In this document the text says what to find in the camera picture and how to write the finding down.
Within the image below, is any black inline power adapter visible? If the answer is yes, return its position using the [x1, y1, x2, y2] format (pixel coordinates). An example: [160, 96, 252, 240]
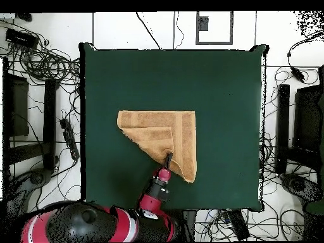
[290, 66, 306, 83]

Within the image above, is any orange terry towel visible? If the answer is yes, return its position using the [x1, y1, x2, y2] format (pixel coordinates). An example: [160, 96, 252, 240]
[116, 109, 197, 184]

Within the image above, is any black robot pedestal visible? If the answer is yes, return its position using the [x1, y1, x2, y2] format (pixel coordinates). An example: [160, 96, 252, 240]
[177, 209, 197, 242]

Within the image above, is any grey square floor frame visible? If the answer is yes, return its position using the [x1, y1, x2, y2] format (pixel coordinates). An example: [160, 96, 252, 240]
[195, 11, 234, 46]

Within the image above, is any dark grey pedestal leg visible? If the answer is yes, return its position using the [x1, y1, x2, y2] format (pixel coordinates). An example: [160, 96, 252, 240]
[4, 168, 54, 216]
[279, 173, 323, 206]

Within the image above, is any black rectangular box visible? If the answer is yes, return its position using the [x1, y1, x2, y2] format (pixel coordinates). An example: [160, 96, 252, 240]
[5, 28, 39, 49]

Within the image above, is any black floor cable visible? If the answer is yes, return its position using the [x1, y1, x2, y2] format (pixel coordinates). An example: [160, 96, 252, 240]
[135, 11, 162, 50]

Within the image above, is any black frame stand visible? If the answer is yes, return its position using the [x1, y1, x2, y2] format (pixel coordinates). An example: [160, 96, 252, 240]
[2, 57, 59, 173]
[275, 65, 324, 175]

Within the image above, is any dark green table cloth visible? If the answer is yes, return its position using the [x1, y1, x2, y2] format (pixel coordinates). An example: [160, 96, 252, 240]
[78, 42, 269, 211]

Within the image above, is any black power strip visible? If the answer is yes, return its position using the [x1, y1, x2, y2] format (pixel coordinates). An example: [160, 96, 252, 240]
[226, 209, 251, 241]
[59, 118, 80, 161]

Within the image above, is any black cable tangle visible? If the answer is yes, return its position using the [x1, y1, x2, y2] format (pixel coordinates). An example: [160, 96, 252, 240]
[0, 20, 82, 87]

